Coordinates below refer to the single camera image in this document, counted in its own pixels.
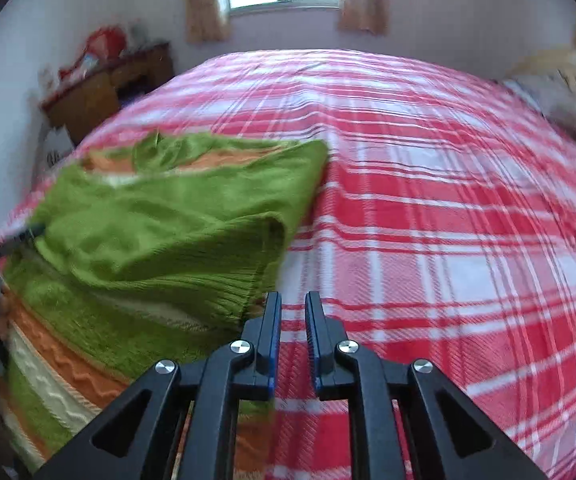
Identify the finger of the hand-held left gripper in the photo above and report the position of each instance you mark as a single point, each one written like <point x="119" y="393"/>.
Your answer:
<point x="20" y="237"/>

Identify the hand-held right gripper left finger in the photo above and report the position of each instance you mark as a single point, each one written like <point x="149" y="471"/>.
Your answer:
<point x="272" y="345"/>

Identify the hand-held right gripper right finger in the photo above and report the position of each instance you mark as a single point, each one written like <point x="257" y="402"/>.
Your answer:
<point x="313" y="345"/>

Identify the green knitted sweater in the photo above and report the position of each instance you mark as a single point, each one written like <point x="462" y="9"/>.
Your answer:
<point x="168" y="220"/>

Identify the white printed paper bag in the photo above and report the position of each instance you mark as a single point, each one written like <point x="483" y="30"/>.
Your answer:
<point x="57" y="152"/>

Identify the brown wooden desk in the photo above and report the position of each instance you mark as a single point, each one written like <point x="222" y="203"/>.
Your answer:
<point x="93" y="95"/>

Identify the red plaid bed sheet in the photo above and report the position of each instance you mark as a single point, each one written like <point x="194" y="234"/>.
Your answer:
<point x="417" y="185"/>

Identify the red gift box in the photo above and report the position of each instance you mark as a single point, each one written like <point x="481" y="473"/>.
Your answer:
<point x="105" y="42"/>

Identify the grey pillow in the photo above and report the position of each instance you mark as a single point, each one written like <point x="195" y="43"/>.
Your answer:
<point x="552" y="100"/>

